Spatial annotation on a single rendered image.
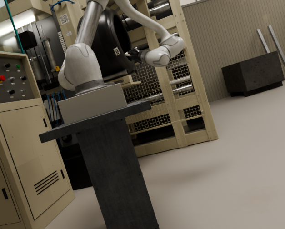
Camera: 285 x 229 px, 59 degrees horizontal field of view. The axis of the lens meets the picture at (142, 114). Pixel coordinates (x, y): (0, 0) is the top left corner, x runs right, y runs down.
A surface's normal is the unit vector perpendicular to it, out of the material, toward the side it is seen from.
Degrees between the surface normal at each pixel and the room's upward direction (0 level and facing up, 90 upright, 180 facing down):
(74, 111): 90
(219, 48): 90
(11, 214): 90
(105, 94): 90
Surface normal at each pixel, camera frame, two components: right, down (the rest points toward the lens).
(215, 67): 0.11, 0.05
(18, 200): -0.22, 0.15
